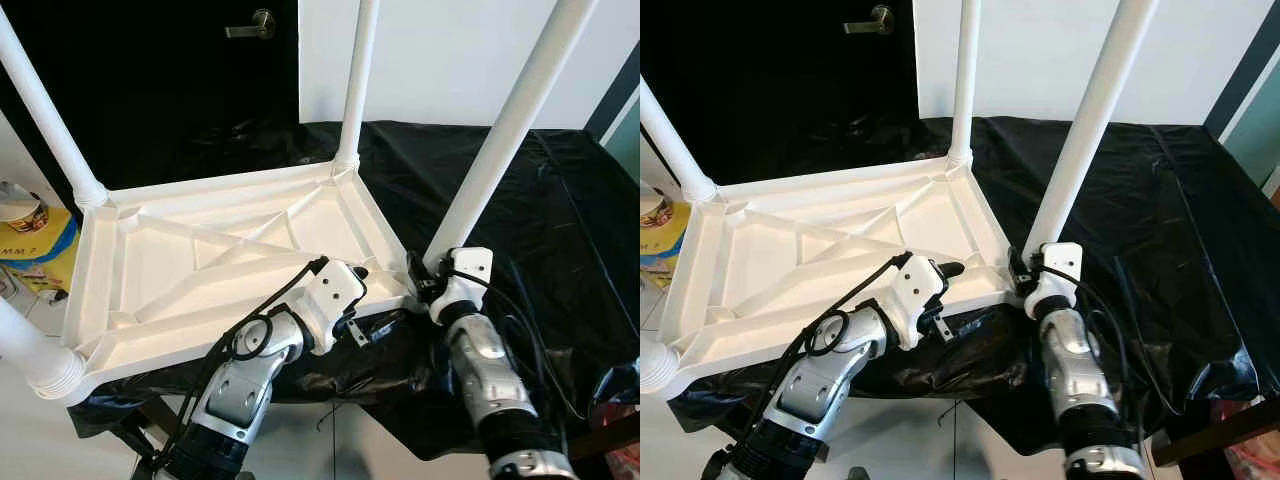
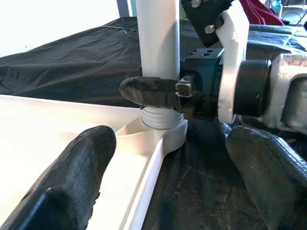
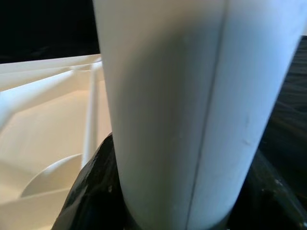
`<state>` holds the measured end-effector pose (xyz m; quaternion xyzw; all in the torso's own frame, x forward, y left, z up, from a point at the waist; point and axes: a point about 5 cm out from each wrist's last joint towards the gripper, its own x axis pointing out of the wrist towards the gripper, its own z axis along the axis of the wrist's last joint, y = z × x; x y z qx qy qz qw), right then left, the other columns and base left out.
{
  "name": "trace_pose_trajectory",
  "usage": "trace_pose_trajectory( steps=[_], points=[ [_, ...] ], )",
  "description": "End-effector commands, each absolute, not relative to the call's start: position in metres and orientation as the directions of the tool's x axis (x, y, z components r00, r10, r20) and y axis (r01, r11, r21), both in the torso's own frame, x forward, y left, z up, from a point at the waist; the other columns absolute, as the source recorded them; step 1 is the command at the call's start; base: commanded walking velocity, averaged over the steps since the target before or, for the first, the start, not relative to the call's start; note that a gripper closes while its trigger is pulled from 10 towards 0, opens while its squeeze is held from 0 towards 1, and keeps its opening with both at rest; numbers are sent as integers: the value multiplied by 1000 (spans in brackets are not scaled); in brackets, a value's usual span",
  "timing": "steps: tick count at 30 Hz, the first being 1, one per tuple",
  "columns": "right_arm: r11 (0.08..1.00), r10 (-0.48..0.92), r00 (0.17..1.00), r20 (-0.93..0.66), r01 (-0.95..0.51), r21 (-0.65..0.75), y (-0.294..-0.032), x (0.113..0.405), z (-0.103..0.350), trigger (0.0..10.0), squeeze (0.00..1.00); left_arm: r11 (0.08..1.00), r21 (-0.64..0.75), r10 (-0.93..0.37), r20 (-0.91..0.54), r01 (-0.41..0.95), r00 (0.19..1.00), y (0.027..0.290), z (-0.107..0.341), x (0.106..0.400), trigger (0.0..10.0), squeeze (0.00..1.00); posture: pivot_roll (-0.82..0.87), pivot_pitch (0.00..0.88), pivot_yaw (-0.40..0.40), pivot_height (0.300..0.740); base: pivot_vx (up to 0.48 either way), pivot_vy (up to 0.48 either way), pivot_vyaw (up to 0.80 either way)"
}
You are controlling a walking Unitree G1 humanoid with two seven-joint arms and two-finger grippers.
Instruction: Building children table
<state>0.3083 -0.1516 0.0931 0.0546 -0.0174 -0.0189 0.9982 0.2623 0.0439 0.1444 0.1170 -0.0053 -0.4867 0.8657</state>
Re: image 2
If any white plastic table leg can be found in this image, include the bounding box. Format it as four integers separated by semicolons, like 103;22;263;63
135;0;186;130

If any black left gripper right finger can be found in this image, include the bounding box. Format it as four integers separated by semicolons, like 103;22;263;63
225;126;307;230

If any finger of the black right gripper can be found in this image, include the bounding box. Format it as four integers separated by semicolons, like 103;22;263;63
119;76;183;110

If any dark grey door frame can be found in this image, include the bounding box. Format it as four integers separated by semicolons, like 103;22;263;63
117;0;131;18

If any white plastic children table top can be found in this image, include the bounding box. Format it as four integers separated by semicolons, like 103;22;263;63
0;94;189;230

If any black plastic table cover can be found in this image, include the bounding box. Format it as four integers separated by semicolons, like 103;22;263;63
0;16;307;230

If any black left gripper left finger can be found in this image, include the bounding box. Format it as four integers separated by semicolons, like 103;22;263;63
0;125;117;230

